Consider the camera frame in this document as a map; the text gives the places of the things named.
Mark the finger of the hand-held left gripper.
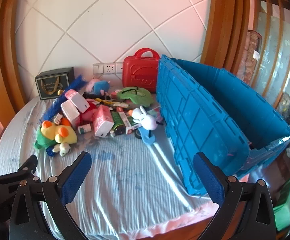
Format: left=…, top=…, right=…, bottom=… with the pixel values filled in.
left=0, top=155, right=41, bottom=200

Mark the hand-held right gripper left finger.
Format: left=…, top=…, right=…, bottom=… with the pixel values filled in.
left=8, top=151, right=93, bottom=240

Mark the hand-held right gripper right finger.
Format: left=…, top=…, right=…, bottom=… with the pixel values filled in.
left=193, top=152, right=278, bottom=240

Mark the yellow green duck plush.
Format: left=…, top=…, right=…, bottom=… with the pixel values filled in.
left=33, top=118, right=78, bottom=150

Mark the blue plastic crate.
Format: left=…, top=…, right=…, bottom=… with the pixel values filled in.
left=156, top=54, right=290, bottom=196

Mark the small cream bear plush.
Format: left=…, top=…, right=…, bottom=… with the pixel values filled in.
left=46, top=142, right=71, bottom=157

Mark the small white medicine bottle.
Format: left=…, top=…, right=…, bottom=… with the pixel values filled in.
left=78, top=124, right=92, bottom=134

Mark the pink patterned tissue pack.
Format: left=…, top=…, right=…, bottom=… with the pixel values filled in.
left=93, top=104, right=115, bottom=137

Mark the blue feather duster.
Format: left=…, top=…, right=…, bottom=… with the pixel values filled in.
left=40, top=74, right=88, bottom=125

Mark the pig plush with red dress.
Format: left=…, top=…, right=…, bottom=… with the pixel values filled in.
left=80, top=100, right=100, bottom=124

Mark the dark green bottle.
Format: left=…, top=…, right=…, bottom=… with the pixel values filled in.
left=110, top=110, right=127, bottom=137

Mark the green white box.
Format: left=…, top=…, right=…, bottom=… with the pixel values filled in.
left=116, top=106, right=133, bottom=134

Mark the pink white tissue pack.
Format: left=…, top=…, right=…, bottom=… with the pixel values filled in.
left=64, top=89, right=80, bottom=101

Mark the white rabbit plush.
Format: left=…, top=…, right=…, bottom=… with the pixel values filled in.
left=131, top=106, right=163, bottom=131

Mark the white green red packet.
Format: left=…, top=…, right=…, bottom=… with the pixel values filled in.
left=147, top=106, right=164, bottom=120

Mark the pig plush with blue shirt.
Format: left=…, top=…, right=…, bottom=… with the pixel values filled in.
left=85, top=76, right=111, bottom=97

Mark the dark gift bag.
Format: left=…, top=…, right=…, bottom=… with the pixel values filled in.
left=34, top=67, right=75, bottom=101

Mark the green plush eye mask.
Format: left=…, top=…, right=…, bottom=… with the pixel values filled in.
left=116, top=87, right=152, bottom=107

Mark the red toy suitcase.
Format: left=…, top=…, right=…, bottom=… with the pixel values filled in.
left=122, top=48, right=160, bottom=93

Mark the floral rolled fabric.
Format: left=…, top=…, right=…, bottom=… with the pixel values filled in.
left=236, top=29, right=263, bottom=87

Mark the wooden glass partition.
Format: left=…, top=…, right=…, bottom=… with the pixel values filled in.
left=250, top=0, right=290, bottom=110

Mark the wooden wall frame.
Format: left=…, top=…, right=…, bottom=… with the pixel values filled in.
left=200, top=0, right=254, bottom=80
left=0, top=0, right=39, bottom=120

